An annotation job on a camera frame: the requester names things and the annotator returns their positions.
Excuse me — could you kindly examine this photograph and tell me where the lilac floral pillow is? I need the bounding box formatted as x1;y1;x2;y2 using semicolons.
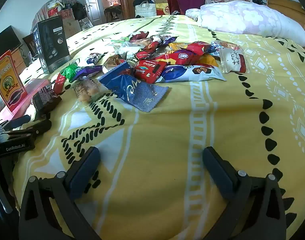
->
185;0;305;47

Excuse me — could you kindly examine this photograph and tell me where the pink flat box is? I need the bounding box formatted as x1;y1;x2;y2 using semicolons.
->
0;79;50;130

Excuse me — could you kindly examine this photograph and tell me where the red yellow crest packet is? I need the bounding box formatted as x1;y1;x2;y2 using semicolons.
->
152;50;200;67

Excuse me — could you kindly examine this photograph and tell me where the red yellow box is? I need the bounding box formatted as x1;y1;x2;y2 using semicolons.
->
0;50;28;112

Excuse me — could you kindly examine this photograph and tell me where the wooden dresser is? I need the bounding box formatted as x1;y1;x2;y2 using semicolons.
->
11;47;27;75

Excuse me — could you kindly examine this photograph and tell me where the brown bread packet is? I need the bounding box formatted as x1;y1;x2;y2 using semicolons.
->
135;38;153;47

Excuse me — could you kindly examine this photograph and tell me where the clear cookie packet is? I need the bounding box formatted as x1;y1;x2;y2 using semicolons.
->
72;78;104;104

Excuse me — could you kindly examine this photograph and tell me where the brown gold snack packet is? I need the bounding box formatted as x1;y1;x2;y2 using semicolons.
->
102;54;130;74

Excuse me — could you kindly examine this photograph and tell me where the wooden headboard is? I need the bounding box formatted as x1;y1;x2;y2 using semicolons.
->
266;0;305;32

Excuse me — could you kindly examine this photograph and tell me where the red gift box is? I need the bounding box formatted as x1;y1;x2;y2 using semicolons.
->
156;2;172;16

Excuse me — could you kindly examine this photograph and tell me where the round cloth-covered tabletop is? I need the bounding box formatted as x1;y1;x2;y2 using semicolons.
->
31;0;76;34

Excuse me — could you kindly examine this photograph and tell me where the dark brown snack packet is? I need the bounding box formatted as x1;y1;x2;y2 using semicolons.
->
32;85;62;117

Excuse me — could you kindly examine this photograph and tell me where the green snack packet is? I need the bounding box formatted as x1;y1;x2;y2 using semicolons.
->
60;63;80;82

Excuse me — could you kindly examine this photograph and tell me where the black bag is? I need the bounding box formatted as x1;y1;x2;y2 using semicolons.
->
72;2;87;21

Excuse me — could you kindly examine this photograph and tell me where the white tote bag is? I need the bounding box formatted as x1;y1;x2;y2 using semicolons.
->
135;1;157;18

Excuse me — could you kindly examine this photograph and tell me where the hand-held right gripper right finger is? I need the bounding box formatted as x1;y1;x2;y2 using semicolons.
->
202;146;286;240

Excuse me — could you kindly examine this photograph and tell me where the cardboard box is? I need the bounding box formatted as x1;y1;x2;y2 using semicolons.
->
62;9;81;33

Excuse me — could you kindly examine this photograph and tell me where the small white blue packet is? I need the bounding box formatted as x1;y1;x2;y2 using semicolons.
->
86;52;104;65

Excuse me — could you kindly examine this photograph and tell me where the beige red snack packet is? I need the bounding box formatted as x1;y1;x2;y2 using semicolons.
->
214;40;243;52

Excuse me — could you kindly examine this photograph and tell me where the yellow snack packet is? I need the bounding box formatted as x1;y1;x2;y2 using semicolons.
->
200;54;219;67

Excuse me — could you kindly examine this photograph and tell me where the yellow patterned blanket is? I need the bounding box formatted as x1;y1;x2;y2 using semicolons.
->
12;14;305;240

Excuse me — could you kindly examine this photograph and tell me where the orange snack packet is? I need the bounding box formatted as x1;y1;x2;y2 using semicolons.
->
169;42;190;52

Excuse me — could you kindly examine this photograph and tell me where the red biscuit packet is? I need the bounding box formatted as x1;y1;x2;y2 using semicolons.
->
134;59;167;83

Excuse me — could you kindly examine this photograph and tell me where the white door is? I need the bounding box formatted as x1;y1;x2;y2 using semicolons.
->
82;0;103;27

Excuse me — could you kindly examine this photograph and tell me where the black appliance box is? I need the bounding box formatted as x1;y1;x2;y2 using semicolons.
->
32;15;71;74

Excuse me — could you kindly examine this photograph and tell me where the white blue cookie packet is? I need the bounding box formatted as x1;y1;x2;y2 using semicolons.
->
155;65;227;83

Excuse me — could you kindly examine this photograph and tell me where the dark red snack packet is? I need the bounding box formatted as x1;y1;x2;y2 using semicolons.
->
129;31;149;42

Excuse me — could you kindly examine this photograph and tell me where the small red snack packet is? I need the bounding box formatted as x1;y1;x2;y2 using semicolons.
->
53;73;67;94

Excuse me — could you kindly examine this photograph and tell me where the large blue snack packet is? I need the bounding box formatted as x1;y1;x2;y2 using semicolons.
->
99;62;169;112

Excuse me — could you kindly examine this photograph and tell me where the white red-label snack packet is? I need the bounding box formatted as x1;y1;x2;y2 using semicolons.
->
218;47;250;74

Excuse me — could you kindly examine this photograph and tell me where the purple foil snack packet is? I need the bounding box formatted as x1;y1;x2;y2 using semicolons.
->
157;35;178;46

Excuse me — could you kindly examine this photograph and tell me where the black television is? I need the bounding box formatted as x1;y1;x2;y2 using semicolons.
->
0;26;21;61

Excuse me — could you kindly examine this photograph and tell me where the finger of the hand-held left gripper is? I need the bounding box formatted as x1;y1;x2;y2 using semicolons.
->
0;115;31;132
2;119;52;142

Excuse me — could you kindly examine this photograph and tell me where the clear plastic packet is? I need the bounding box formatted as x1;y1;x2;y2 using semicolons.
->
114;41;138;62

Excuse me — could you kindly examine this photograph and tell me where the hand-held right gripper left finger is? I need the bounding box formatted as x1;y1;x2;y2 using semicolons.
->
19;146;103;240

